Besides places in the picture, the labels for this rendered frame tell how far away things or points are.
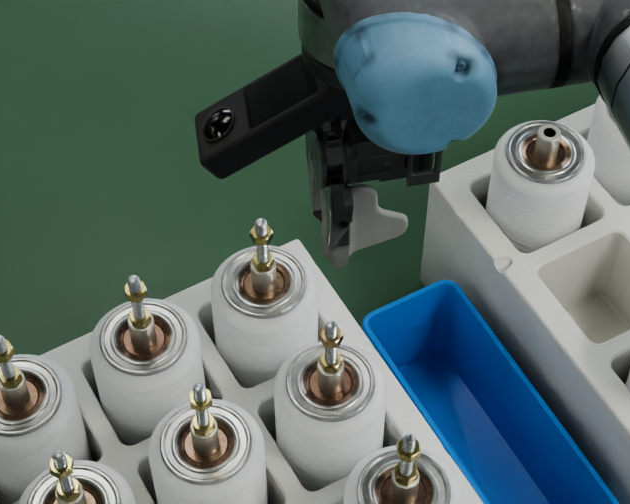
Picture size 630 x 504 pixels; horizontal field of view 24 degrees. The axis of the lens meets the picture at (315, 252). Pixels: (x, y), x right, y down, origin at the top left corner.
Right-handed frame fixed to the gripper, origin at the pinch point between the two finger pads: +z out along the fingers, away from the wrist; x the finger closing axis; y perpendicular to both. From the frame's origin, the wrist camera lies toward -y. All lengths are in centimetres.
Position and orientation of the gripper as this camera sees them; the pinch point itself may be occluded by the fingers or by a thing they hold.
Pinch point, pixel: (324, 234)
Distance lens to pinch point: 105.9
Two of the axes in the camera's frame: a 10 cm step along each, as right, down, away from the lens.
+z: 0.0, 5.9, 8.1
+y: 9.8, -1.5, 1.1
